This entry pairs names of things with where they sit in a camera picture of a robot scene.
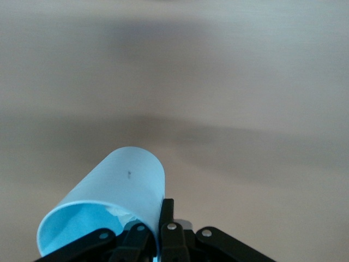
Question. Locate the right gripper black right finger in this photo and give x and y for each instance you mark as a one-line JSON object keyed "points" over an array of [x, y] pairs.
{"points": [[171, 240]]}

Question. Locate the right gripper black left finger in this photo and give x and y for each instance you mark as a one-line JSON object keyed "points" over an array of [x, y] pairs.
{"points": [[136, 245]]}

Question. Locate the blue paper cup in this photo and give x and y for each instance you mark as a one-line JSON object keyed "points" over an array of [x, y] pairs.
{"points": [[122, 177]]}

